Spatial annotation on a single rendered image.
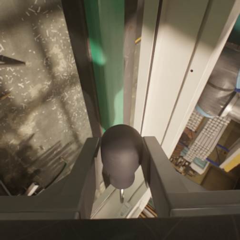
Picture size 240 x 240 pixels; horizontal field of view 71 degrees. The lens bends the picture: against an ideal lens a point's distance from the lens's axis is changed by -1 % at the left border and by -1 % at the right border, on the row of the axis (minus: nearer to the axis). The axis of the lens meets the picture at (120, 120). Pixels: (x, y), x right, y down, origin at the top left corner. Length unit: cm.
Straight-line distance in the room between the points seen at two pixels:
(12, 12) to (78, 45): 90
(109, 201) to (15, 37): 92
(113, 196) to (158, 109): 24
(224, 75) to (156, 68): 71
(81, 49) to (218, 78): 82
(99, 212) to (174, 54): 34
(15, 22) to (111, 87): 92
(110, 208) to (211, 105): 75
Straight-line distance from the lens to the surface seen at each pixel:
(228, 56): 93
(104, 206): 42
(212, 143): 491
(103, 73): 17
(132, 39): 21
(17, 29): 109
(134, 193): 44
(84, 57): 17
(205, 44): 19
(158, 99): 26
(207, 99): 98
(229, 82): 94
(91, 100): 21
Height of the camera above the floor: 97
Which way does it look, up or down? 24 degrees down
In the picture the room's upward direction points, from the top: 124 degrees clockwise
